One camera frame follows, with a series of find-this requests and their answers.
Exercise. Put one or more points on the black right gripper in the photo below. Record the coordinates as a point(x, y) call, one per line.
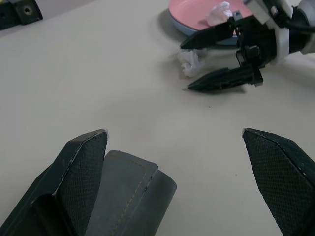
point(261, 39)

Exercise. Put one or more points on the black box with coloured buttons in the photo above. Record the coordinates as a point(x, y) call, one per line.
point(24, 12)

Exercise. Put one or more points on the blue plate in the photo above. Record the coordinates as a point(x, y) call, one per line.
point(182, 29)

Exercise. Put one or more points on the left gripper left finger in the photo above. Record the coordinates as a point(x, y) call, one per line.
point(73, 184)

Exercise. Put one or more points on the pink plate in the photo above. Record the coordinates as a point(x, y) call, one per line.
point(187, 12)

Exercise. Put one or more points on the grey glasses case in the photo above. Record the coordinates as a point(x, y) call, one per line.
point(133, 196)

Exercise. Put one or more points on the white paper ball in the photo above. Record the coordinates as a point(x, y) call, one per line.
point(219, 13)
point(190, 64)

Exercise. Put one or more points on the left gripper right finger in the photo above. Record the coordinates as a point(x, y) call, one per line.
point(278, 177)

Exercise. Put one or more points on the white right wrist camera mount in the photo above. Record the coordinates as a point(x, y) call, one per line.
point(283, 41)

